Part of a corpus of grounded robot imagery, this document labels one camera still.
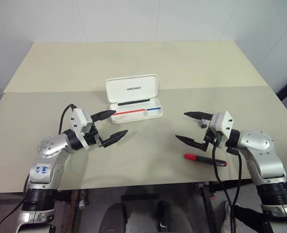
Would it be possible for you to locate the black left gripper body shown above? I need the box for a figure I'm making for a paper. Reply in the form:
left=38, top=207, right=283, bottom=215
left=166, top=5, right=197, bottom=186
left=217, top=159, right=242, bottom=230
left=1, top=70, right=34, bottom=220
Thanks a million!
left=83, top=116, right=105, bottom=148

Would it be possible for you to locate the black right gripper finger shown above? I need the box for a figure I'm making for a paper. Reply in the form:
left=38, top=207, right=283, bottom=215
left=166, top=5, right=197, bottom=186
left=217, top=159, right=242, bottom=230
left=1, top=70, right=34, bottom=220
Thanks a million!
left=175, top=134, right=210, bottom=152
left=184, top=111, right=213, bottom=121

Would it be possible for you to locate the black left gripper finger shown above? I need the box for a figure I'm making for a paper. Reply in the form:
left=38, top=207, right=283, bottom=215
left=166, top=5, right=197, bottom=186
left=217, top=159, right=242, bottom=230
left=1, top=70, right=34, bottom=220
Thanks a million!
left=101, top=129, right=129, bottom=149
left=91, top=110, right=117, bottom=123

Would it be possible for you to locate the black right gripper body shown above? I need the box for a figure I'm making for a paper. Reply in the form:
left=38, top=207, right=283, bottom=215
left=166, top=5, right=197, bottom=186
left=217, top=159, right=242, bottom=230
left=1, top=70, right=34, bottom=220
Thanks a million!
left=202, top=120, right=223, bottom=147

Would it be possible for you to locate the white plastic pencil case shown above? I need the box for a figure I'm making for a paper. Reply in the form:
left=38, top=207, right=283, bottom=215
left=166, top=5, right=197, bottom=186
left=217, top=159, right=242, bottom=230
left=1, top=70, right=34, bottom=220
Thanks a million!
left=104, top=73, right=164, bottom=125

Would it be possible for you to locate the black marker with red cap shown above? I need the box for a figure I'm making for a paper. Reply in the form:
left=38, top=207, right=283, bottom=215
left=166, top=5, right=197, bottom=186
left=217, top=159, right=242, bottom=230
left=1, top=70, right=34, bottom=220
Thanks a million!
left=184, top=153, right=229, bottom=167

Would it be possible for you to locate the red pen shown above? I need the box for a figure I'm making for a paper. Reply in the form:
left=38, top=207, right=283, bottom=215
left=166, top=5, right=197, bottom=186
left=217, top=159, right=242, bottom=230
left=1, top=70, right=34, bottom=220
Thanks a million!
left=113, top=108, right=147, bottom=116

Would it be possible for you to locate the black pen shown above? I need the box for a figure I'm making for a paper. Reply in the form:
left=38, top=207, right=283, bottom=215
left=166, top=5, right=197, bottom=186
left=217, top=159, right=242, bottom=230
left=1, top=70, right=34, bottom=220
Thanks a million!
left=117, top=98, right=151, bottom=107

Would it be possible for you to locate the rusty metal table leg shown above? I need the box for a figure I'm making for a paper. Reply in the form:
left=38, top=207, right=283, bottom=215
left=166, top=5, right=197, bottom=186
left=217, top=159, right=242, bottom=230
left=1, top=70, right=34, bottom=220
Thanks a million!
left=198, top=183, right=218, bottom=233
left=69, top=188, right=89, bottom=211

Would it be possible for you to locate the white label with blue writing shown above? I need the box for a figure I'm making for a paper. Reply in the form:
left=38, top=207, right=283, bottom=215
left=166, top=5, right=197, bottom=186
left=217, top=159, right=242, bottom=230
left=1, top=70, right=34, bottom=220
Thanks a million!
left=32, top=164, right=51, bottom=181

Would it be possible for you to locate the dark rounded shape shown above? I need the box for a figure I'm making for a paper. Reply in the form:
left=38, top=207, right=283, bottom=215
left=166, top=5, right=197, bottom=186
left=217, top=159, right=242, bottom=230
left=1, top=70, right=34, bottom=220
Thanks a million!
left=103, top=202, right=130, bottom=233

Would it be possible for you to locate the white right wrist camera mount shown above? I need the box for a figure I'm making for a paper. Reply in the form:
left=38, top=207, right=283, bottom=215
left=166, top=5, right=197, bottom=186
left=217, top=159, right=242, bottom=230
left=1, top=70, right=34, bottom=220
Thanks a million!
left=209, top=110, right=234, bottom=149

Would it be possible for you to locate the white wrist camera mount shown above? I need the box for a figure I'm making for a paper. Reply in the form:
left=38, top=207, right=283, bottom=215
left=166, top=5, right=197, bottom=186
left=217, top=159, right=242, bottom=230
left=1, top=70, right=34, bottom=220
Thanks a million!
left=71, top=108, right=96, bottom=150
left=209, top=110, right=234, bottom=149

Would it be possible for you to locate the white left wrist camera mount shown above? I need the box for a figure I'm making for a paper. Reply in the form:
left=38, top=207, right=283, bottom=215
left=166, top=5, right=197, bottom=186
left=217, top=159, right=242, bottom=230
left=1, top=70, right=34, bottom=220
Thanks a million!
left=71, top=108, right=96, bottom=150

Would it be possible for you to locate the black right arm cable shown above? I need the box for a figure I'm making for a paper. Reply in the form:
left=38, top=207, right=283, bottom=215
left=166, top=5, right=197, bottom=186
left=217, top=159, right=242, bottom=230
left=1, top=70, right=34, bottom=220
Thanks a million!
left=211, top=144, right=243, bottom=233

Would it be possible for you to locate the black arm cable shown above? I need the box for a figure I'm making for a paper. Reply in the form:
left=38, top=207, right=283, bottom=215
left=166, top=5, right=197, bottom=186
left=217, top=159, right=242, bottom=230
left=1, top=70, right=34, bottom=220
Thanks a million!
left=0, top=104, right=76, bottom=233
left=211, top=144, right=243, bottom=233

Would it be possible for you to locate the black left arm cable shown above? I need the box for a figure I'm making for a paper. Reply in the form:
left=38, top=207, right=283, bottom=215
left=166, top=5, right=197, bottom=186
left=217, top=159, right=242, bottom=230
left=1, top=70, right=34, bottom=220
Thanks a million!
left=0, top=104, right=76, bottom=233

